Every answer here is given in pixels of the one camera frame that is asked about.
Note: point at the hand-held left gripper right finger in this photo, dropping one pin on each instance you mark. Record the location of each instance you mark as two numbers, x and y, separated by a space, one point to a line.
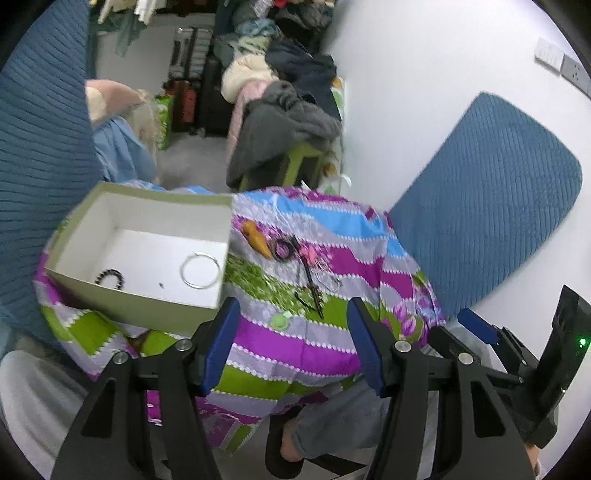
365 346

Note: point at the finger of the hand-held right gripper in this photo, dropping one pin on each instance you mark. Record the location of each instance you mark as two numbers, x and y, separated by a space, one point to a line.
445 339
475 324

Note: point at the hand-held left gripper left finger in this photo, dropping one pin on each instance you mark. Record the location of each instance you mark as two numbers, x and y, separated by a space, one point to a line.
220 344

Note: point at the pale green round trinket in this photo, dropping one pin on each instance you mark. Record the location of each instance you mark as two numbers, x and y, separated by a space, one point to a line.
281 321

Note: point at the pink hair clip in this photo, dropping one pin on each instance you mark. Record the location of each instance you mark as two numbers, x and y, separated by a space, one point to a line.
309 254

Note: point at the pale green cardboard box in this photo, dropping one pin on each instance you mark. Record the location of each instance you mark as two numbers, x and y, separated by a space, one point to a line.
138 244

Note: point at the colourful floral striped cloth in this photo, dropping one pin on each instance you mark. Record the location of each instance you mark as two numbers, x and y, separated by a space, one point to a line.
286 350

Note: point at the silver bangle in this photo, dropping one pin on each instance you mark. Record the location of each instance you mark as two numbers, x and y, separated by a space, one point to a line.
183 272

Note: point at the person's bare foot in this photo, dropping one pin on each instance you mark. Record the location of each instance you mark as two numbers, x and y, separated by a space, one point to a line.
291 445

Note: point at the blue quilted cushion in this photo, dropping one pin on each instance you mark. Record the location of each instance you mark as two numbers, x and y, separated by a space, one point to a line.
489 194
41 152

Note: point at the black slipper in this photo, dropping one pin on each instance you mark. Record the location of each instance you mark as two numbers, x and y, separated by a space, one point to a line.
281 466

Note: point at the green plastic stool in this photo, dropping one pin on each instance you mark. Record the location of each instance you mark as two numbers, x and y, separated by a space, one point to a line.
300 159

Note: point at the light blue blanket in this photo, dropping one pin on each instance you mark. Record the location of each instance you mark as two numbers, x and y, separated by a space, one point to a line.
122 152

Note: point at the green carton box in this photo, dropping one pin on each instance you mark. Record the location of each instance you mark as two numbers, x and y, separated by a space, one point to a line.
164 122

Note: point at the cream lace cloth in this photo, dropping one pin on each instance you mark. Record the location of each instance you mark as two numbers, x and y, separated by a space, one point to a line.
145 120

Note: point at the red suitcase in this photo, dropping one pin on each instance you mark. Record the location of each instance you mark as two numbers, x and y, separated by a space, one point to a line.
182 106

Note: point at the pink garment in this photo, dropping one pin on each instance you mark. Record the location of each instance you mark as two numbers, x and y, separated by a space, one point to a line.
244 104

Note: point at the black suitcase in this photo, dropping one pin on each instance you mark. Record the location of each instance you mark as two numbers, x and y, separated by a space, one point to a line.
214 101

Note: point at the fruit print folded mat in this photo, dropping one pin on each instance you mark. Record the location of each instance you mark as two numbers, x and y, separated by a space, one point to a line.
339 99

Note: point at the pink pillow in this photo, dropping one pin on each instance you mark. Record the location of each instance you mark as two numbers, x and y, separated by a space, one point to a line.
111 99

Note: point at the cream quilted coat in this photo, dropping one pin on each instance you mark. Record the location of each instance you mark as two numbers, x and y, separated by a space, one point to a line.
244 74

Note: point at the navy jacket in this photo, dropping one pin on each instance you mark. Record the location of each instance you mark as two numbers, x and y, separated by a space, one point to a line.
304 69

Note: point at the grey ribbed suitcase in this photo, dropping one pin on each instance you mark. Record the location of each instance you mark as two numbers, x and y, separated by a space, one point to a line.
189 53

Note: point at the teal green scarf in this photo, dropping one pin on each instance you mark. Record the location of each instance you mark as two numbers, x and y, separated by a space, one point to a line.
129 34

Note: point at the pile of mixed clothes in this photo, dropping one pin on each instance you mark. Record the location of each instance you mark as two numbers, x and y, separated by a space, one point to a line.
258 23

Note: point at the white hanging shirt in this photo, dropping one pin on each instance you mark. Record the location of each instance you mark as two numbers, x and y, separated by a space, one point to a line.
147 11

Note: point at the grey wall socket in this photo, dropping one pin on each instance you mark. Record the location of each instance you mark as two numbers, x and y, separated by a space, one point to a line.
577 76

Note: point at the white wall switch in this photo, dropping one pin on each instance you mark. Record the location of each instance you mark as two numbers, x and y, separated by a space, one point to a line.
549 54

